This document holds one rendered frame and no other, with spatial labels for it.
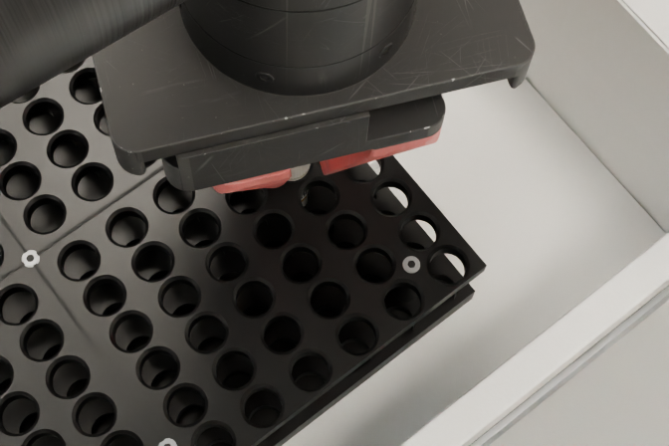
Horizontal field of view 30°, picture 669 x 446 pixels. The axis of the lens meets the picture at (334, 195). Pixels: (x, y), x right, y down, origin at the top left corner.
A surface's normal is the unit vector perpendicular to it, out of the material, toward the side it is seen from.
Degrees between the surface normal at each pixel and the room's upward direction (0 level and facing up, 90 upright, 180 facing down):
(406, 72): 3
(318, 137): 88
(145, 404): 0
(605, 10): 90
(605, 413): 0
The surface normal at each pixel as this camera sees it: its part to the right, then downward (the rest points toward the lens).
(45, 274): 0.02, -0.35
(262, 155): 0.26, 0.89
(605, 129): -0.79, 0.57
